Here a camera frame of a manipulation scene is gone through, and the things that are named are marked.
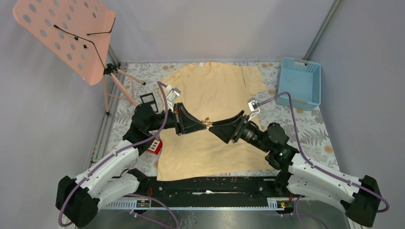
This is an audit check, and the purple cable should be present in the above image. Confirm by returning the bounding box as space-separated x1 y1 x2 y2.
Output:
256 92 390 213
58 81 170 228

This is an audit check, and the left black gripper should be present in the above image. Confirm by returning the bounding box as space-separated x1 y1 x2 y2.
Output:
147 103 206 135

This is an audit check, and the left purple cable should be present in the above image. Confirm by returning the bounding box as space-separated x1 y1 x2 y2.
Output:
58 81 170 228

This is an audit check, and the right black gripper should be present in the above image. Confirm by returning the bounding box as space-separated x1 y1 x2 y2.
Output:
209 110 271 153

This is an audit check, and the black open brooch case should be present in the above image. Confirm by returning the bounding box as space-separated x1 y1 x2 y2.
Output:
140 93 159 113

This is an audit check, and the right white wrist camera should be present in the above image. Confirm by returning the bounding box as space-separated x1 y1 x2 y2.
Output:
248 98 260 121

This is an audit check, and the yellow shirt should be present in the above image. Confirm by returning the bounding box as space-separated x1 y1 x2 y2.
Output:
157 62 277 181

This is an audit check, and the floral patterned table mat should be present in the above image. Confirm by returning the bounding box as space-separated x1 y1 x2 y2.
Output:
104 62 341 177

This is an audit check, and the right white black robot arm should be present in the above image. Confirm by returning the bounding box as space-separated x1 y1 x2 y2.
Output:
209 111 381 228

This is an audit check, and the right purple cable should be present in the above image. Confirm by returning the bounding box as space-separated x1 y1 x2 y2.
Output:
256 92 390 213

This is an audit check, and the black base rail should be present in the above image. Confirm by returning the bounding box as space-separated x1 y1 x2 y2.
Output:
135 177 289 198

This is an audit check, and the light blue plastic basket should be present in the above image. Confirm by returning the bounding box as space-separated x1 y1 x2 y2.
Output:
276 57 321 111

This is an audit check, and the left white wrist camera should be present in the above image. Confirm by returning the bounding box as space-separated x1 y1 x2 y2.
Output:
166 84 181 111

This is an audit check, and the pink perforated music stand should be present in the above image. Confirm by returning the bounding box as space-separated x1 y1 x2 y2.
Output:
12 0 146 105

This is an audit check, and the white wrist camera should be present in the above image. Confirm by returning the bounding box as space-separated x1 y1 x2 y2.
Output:
248 98 260 121
166 84 181 111

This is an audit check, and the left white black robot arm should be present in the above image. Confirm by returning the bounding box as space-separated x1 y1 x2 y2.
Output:
55 103 206 228

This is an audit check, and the red box with white squares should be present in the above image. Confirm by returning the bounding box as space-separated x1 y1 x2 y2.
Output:
147 139 163 155

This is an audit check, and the grey slotted cable duct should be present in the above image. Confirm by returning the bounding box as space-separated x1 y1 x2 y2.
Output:
103 197 285 211

